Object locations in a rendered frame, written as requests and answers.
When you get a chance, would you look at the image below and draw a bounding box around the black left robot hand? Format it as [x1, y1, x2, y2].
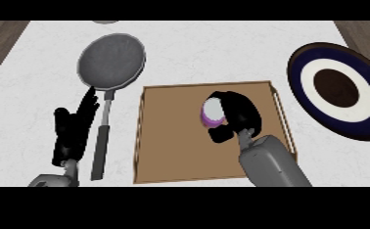
[50, 85, 102, 168]

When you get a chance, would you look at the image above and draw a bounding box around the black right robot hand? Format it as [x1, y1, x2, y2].
[207, 90, 264, 144]

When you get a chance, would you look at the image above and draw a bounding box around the purple can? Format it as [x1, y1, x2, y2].
[199, 97, 229, 128]

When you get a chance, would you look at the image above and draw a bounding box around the brown wooden tray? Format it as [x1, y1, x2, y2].
[131, 80, 299, 185]

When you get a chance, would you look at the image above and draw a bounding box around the blue white brown plate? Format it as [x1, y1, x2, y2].
[286, 41, 370, 142]

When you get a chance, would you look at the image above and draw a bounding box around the grey frying pan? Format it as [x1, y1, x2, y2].
[75, 32, 148, 182]

